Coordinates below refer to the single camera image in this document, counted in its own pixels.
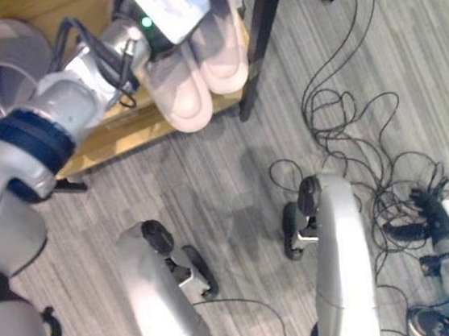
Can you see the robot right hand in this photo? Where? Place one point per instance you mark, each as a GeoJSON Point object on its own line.
{"type": "Point", "coordinates": [436, 213]}

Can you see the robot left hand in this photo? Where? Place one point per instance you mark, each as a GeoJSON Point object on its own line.
{"type": "Point", "coordinates": [167, 4]}

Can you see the pink slipper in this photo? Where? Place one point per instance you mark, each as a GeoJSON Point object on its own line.
{"type": "Point", "coordinates": [223, 50]}
{"type": "Point", "coordinates": [181, 93]}

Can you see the robot left arm silver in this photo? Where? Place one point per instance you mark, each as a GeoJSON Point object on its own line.
{"type": "Point", "coordinates": [13, 167]}

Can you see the robot right leg silver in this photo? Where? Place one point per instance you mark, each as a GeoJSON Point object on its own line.
{"type": "Point", "coordinates": [340, 260]}

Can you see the robot leg silver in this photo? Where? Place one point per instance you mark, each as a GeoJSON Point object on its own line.
{"type": "Point", "coordinates": [158, 301]}
{"type": "Point", "coordinates": [340, 260]}

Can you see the robot right foot dark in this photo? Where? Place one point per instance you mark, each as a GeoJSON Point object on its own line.
{"type": "Point", "coordinates": [293, 230]}

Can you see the robot foot dark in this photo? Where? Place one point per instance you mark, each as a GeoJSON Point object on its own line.
{"type": "Point", "coordinates": [293, 230]}
{"type": "Point", "coordinates": [199, 271]}

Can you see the grey slipper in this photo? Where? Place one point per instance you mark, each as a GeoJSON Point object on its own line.
{"type": "Point", "coordinates": [14, 64]}

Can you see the robot left foot dark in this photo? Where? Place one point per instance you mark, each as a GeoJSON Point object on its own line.
{"type": "Point", "coordinates": [199, 271]}

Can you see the robot left leg silver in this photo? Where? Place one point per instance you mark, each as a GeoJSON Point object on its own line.
{"type": "Point", "coordinates": [158, 301]}

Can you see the wooden shoe rack black frame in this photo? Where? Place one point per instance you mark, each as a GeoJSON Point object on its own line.
{"type": "Point", "coordinates": [130, 124]}

